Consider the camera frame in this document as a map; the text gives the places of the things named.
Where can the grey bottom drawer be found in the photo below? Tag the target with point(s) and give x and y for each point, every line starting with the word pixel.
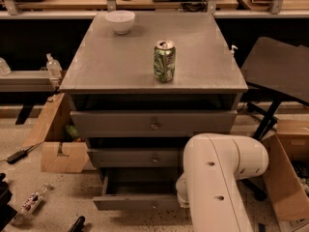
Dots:
pixel 138 188

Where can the grey drawer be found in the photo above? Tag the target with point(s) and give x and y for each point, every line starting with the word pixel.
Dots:
pixel 136 157
pixel 138 188
pixel 151 124

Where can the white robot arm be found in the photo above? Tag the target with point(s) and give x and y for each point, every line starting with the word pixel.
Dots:
pixel 212 165

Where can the grey middle drawer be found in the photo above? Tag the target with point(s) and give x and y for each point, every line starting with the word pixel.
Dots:
pixel 136 157

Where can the grey top drawer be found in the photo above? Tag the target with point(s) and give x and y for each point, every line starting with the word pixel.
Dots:
pixel 151 124

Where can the open cardboard box right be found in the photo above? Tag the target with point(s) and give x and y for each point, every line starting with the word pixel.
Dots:
pixel 288 198

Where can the open cardboard box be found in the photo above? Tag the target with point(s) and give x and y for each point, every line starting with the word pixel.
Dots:
pixel 288 198
pixel 59 154

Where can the grey drawer cabinet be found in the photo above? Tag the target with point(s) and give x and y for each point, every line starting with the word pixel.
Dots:
pixel 112 72

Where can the open cardboard box left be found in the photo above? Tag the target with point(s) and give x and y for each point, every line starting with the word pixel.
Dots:
pixel 59 154

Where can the black object bottom edge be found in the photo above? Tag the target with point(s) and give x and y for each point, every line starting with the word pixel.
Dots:
pixel 78 225

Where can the green soda can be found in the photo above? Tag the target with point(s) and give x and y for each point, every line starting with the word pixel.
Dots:
pixel 164 60

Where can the small white pump bottle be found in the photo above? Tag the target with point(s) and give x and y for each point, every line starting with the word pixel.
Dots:
pixel 233 49

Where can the clear bottle on floor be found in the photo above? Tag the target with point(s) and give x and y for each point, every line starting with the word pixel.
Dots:
pixel 31 204

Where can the black folding table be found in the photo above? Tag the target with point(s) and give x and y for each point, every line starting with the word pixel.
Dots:
pixel 275 72

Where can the black power adapter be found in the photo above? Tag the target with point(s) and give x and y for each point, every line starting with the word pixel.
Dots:
pixel 16 157

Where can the clear bottle on shelf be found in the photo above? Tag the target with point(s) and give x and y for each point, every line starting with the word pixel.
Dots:
pixel 53 66

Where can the white ceramic bowl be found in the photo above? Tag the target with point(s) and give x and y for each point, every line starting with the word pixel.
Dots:
pixel 121 21

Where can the black equipment left edge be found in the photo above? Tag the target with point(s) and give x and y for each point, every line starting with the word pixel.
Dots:
pixel 7 213

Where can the low grey shelf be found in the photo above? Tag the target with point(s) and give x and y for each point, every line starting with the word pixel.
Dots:
pixel 28 81

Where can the clear container far left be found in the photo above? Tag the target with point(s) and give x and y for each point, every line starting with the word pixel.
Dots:
pixel 4 67

